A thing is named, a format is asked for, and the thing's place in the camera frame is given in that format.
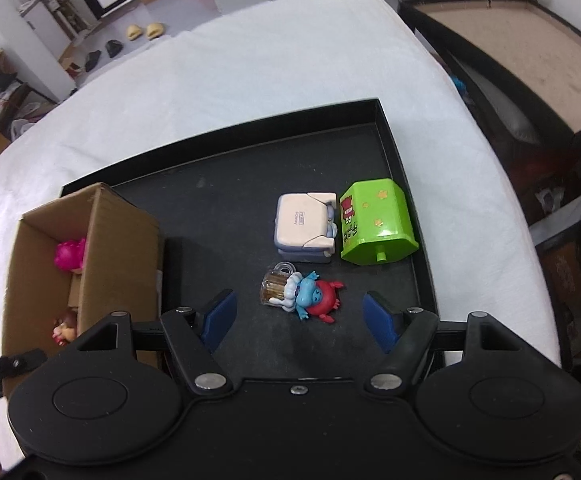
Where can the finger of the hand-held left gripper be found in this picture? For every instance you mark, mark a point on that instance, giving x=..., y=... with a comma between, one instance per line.
x=25, y=361

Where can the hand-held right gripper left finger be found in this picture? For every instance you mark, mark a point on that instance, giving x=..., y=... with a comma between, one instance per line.
x=219, y=317

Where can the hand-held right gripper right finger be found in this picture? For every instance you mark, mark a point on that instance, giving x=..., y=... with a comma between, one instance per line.
x=379, y=320

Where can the small girl figurine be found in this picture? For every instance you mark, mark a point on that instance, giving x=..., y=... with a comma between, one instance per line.
x=65, y=329

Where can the blue and red figurine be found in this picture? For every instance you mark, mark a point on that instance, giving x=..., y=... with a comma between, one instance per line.
x=313, y=296

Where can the brown cardboard box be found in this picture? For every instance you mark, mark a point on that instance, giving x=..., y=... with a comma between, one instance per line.
x=120, y=260

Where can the pink dinosaur toy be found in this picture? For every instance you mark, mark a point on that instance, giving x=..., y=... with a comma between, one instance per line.
x=70, y=255

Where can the black tray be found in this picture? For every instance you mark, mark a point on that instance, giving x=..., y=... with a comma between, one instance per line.
x=250, y=175

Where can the green house-shaped toy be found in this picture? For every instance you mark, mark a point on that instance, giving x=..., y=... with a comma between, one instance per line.
x=375, y=225

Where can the white and blue toy block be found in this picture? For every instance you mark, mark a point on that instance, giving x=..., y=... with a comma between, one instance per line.
x=300, y=225

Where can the black slipper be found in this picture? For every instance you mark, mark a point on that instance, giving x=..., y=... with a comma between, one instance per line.
x=113, y=48
x=93, y=61

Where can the black box with brown top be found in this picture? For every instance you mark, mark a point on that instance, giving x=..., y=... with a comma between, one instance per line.
x=520, y=55

